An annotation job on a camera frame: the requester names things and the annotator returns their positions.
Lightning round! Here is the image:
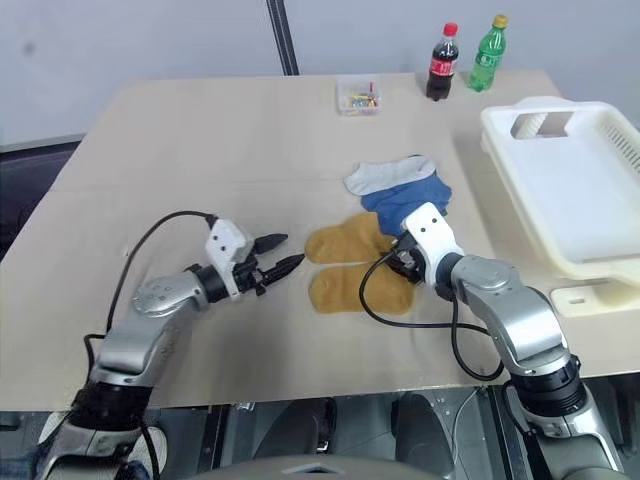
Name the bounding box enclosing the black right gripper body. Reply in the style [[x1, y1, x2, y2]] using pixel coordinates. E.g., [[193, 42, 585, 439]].
[[387, 233, 427, 287]]

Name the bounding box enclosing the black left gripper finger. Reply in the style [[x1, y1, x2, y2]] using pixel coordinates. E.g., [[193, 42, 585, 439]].
[[260, 253, 306, 286], [252, 232, 290, 258]]

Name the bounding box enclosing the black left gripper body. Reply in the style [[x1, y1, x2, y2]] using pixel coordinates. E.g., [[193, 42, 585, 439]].
[[229, 252, 269, 300]]

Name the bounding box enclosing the blue sock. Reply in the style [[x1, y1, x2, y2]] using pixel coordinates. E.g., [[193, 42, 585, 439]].
[[360, 171, 454, 237]]

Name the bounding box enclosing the mustard yellow sock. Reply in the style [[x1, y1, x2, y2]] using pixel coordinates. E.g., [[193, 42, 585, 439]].
[[304, 211, 401, 267], [309, 261, 417, 317]]

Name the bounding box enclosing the grey sock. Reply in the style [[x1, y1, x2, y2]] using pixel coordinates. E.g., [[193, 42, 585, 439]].
[[343, 153, 441, 197]]

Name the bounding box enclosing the white plastic basket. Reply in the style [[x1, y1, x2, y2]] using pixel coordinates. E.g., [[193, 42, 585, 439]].
[[479, 96, 640, 280]]

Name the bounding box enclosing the dark rounded shape under table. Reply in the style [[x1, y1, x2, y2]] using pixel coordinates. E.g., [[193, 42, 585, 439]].
[[247, 396, 344, 454]]

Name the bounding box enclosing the clear box of coloured pins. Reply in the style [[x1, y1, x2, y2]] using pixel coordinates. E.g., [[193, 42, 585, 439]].
[[335, 76, 386, 118]]

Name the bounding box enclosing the cream plastic tray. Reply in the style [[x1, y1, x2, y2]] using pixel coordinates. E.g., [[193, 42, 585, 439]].
[[548, 273, 640, 322]]

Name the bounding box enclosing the cola bottle with red cap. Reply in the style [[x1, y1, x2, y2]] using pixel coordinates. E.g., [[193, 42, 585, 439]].
[[425, 22, 461, 102]]

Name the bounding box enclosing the grey curved robot torso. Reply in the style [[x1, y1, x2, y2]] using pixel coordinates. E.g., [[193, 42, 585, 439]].
[[197, 439, 506, 480]]

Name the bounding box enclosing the green bottle with yellow cap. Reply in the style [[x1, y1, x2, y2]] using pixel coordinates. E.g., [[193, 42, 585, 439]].
[[466, 14, 511, 93]]

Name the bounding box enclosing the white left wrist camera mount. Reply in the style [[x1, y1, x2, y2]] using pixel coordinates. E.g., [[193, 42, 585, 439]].
[[205, 218, 257, 297]]

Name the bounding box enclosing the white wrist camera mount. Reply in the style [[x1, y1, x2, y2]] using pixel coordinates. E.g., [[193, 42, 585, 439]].
[[401, 201, 464, 287], [205, 218, 257, 297]]

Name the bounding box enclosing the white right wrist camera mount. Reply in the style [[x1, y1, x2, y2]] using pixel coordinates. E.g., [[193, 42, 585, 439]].
[[401, 201, 464, 287]]

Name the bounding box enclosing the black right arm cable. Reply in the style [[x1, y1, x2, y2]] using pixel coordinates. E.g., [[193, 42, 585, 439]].
[[359, 248, 506, 384]]

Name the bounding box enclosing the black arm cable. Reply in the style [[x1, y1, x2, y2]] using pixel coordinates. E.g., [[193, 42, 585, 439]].
[[359, 248, 506, 384], [82, 209, 221, 364]]

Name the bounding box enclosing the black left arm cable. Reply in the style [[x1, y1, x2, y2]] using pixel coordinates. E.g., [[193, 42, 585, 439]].
[[82, 209, 221, 364]]

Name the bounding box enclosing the black vertical wall strip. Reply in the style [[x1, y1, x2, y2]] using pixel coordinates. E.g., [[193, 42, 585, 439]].
[[264, 0, 301, 77]]

